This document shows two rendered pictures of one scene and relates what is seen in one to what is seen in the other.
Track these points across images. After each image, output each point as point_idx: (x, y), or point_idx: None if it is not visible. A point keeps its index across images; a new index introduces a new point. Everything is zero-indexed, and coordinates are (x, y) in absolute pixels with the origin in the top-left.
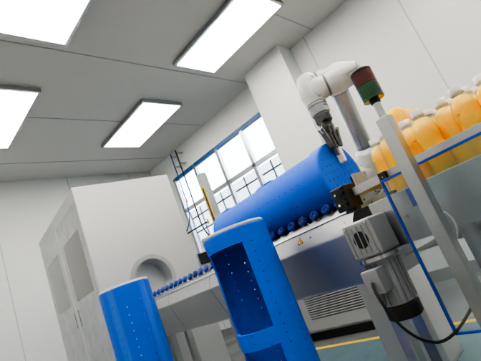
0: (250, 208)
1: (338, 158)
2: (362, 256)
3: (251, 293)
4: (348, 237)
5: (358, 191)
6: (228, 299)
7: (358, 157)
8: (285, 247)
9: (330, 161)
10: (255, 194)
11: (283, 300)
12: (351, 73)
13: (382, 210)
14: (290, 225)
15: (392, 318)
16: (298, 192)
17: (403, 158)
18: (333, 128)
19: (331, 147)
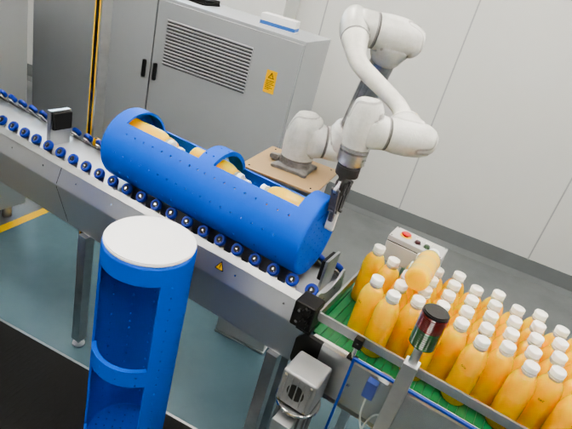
0: (181, 178)
1: (326, 221)
2: (284, 401)
3: (128, 288)
4: (285, 380)
5: (323, 321)
6: (99, 301)
7: (336, 134)
8: (197, 252)
9: (317, 227)
10: (197, 165)
11: (169, 348)
12: (421, 152)
13: (331, 360)
14: (220, 239)
15: None
16: (257, 234)
17: (393, 407)
18: (348, 187)
19: (330, 212)
